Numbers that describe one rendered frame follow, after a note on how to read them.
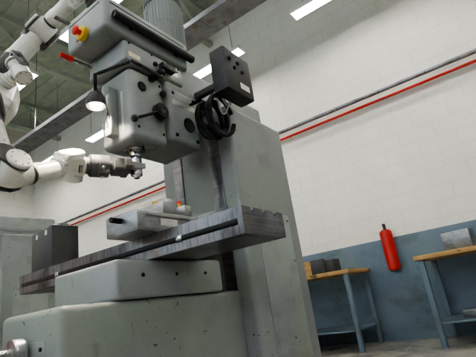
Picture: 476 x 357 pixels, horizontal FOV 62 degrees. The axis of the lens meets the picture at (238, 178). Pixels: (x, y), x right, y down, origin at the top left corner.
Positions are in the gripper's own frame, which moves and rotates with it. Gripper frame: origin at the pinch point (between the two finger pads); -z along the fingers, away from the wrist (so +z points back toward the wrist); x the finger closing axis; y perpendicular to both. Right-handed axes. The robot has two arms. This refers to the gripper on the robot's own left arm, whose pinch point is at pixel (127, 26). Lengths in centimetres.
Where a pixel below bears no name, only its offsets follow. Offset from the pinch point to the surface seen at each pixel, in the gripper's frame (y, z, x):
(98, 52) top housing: -23.9, 2.3, 2.0
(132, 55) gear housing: -25.3, -9.1, 14.1
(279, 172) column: -15, -102, 0
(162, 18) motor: 19.2, -10.3, 1.0
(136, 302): -112, -51, 20
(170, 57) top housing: -7.1, -22.6, 8.7
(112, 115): -49, -16, 6
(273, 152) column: -7, -94, 1
